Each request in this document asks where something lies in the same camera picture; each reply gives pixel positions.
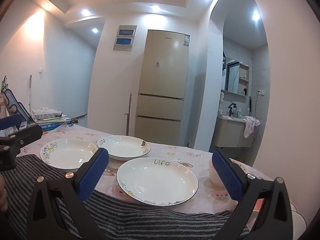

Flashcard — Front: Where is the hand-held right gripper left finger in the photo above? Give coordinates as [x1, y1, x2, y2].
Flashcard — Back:
[26, 147, 110, 240]

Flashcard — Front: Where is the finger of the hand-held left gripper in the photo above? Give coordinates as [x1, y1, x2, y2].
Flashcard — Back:
[0, 114, 21, 131]
[0, 124, 43, 145]

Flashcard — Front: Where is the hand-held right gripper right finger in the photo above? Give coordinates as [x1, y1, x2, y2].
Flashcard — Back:
[211, 150, 294, 240]

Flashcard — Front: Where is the small printed ceramic bowl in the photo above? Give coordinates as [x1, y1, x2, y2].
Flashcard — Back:
[209, 158, 227, 188]

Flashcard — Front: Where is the white cartoon print plate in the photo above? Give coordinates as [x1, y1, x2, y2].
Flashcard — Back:
[40, 138, 99, 170]
[116, 157, 199, 207]
[97, 135, 152, 161]

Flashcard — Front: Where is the person's left hand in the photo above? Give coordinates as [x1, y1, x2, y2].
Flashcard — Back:
[0, 174, 8, 213]

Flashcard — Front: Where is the blue cartoon print bag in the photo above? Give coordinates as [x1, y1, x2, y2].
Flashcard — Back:
[0, 76, 35, 124]

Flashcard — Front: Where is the white tissue box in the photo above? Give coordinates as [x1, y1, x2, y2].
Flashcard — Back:
[32, 108, 62, 118]

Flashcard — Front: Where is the beige vanity cabinet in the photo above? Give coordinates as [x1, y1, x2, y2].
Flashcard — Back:
[215, 116, 253, 148]

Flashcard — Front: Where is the white hanging towel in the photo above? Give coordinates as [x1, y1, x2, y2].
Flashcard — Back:
[244, 116, 260, 138]

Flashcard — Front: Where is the grey striped towel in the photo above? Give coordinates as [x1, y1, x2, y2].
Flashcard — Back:
[0, 154, 250, 240]

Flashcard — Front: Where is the bathroom mirror cabinet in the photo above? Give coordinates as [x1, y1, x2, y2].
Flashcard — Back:
[224, 56, 250, 96]

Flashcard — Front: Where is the beige refrigerator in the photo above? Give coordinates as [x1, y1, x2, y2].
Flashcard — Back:
[134, 29, 190, 147]

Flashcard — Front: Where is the brown broom handle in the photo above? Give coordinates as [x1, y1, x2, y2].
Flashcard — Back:
[126, 92, 132, 135]

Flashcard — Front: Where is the wall electrical panel box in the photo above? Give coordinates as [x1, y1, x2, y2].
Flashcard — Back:
[114, 25, 138, 52]

